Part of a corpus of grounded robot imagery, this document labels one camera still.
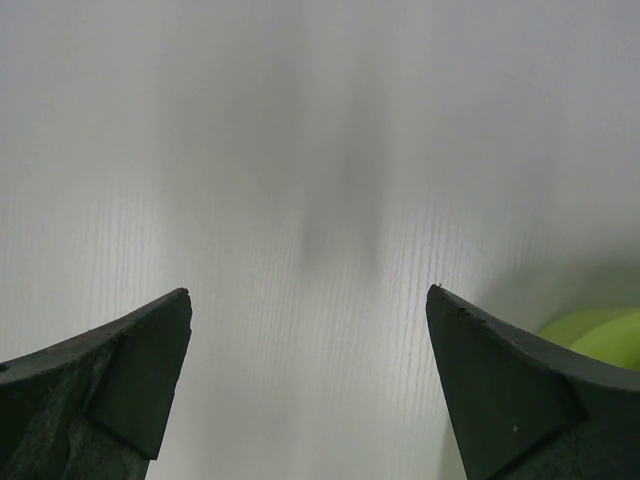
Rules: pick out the lime green plastic basket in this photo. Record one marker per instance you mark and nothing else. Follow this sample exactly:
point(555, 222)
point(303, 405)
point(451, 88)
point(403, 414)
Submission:
point(610, 335)

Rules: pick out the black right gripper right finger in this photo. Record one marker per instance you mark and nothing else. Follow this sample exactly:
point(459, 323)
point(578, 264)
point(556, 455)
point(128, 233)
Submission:
point(522, 407)

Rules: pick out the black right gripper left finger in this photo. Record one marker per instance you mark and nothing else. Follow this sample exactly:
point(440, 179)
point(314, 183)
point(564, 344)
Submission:
point(96, 405)

